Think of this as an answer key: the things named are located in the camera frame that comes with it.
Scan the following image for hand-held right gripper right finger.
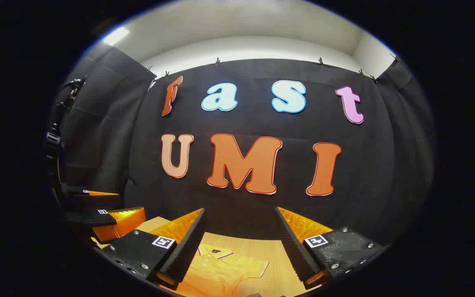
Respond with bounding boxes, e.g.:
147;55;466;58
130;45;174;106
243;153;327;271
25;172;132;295
274;206;387;290

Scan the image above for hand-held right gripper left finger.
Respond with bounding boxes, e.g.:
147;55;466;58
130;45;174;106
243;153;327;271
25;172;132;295
99;207;206;289

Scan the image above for orange T-shirt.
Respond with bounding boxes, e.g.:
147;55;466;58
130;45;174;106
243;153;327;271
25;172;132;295
171;243;270;297

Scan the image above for white ceiling light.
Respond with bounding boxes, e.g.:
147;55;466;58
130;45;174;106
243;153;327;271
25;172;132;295
102;27;131;46

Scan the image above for black backdrop cloth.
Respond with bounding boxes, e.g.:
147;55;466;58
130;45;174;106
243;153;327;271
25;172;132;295
46;45;436;248

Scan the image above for row of black cloth clips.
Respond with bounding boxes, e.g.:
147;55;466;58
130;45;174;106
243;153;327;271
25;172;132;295
147;54;399;83

